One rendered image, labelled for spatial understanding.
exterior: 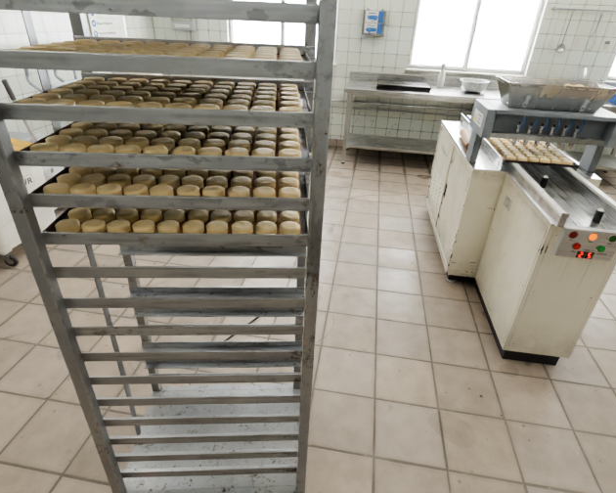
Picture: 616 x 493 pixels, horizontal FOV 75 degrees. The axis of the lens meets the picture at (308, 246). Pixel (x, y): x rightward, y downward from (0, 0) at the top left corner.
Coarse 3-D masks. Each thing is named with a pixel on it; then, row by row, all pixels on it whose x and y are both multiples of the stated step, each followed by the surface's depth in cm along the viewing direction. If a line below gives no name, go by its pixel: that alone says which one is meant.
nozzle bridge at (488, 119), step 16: (480, 112) 234; (496, 112) 220; (512, 112) 219; (528, 112) 218; (544, 112) 217; (560, 112) 219; (576, 112) 221; (608, 112) 225; (480, 128) 230; (496, 128) 232; (512, 128) 231; (560, 128) 228; (592, 128) 225; (608, 128) 221; (480, 144) 240; (592, 144) 225; (608, 144) 220; (592, 160) 236
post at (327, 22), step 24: (336, 0) 66; (312, 144) 79; (312, 168) 80; (312, 192) 83; (312, 216) 86; (312, 240) 89; (312, 264) 92; (312, 288) 95; (312, 312) 99; (312, 336) 103; (312, 360) 107
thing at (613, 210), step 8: (552, 168) 242; (560, 168) 233; (568, 168) 225; (568, 176) 223; (576, 176) 215; (576, 184) 214; (584, 184) 207; (592, 184) 204; (584, 192) 206; (592, 192) 200; (600, 192) 195; (592, 200) 199; (600, 200) 192; (608, 200) 187; (608, 208) 185; (608, 216) 185
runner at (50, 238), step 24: (48, 240) 88; (72, 240) 89; (96, 240) 89; (120, 240) 89; (144, 240) 90; (168, 240) 90; (192, 240) 90; (216, 240) 91; (240, 240) 91; (264, 240) 91; (288, 240) 92
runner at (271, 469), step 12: (168, 468) 137; (180, 468) 137; (192, 468) 138; (204, 468) 138; (216, 468) 138; (228, 468) 138; (240, 468) 138; (252, 468) 136; (264, 468) 136; (276, 468) 136; (288, 468) 136
